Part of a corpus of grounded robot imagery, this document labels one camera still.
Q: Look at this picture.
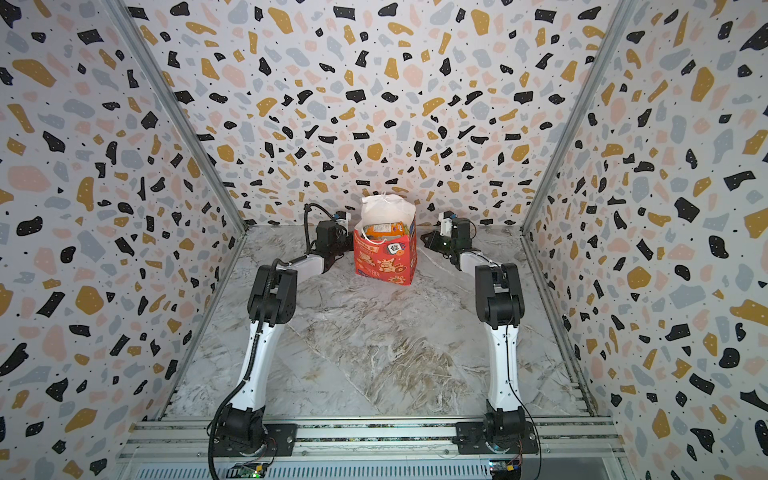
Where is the red paper gift bag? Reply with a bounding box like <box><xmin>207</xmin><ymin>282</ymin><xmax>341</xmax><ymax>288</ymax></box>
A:
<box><xmin>353</xmin><ymin>194</ymin><xmax>417</xmax><ymax>285</ymax></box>

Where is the orange fruit candy packet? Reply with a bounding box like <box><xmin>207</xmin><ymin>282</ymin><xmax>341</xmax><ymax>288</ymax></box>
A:
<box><xmin>362</xmin><ymin>222</ymin><xmax>409</xmax><ymax>241</ymax></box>

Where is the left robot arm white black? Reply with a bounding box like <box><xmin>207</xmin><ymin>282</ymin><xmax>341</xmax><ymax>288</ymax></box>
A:
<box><xmin>208</xmin><ymin>212</ymin><xmax>352</xmax><ymax>459</ymax></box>

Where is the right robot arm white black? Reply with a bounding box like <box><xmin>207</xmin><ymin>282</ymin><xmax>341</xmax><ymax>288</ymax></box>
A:
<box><xmin>421</xmin><ymin>211</ymin><xmax>527</xmax><ymax>452</ymax></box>

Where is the left green circuit board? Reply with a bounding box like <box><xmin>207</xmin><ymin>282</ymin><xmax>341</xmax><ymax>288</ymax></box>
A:
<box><xmin>225</xmin><ymin>462</ymin><xmax>270</xmax><ymax>479</ymax></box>

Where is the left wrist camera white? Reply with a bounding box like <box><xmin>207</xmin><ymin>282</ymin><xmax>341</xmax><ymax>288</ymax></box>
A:
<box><xmin>333</xmin><ymin>211</ymin><xmax>349</xmax><ymax>229</ymax></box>

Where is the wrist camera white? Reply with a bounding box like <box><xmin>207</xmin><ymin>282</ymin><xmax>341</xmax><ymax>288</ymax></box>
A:
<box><xmin>439</xmin><ymin>211</ymin><xmax>456</xmax><ymax>238</ymax></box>
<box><xmin>333</xmin><ymin>211</ymin><xmax>349</xmax><ymax>229</ymax></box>

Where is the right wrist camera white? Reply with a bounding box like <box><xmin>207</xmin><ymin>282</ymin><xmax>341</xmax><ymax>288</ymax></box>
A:
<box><xmin>439</xmin><ymin>211</ymin><xmax>456</xmax><ymax>238</ymax></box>

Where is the left black corrugated cable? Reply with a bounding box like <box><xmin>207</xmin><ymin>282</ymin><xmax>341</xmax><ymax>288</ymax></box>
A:
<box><xmin>207</xmin><ymin>202</ymin><xmax>337</xmax><ymax>480</ymax></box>

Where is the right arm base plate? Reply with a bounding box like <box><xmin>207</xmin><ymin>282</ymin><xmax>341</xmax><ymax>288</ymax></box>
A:
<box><xmin>452</xmin><ymin>422</ymin><xmax>539</xmax><ymax>456</ymax></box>

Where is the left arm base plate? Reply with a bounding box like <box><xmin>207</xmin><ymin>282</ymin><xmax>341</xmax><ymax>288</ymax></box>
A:
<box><xmin>209</xmin><ymin>423</ymin><xmax>298</xmax><ymax>458</ymax></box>

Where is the right circuit board with wires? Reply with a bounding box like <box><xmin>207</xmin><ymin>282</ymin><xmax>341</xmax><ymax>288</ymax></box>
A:
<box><xmin>489</xmin><ymin>459</ymin><xmax>522</xmax><ymax>480</ymax></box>

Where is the aluminium mounting rail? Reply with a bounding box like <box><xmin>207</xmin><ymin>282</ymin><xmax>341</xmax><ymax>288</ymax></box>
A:
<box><xmin>111</xmin><ymin>416</ymin><xmax>634</xmax><ymax>479</ymax></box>

